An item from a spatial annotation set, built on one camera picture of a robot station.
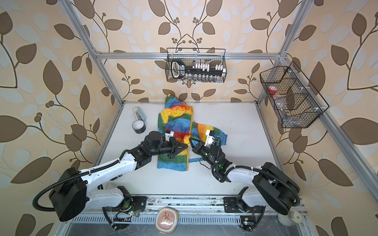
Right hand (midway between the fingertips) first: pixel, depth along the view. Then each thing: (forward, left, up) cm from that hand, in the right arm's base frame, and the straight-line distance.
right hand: (189, 140), depth 78 cm
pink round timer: (-34, +11, -16) cm, 39 cm away
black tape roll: (+24, +37, -18) cm, 48 cm away
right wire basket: (+11, -55, +16) cm, 58 cm away
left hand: (-5, 0, +3) cm, 6 cm away
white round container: (-35, -44, -8) cm, 57 cm away
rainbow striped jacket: (+28, +9, -15) cm, 34 cm away
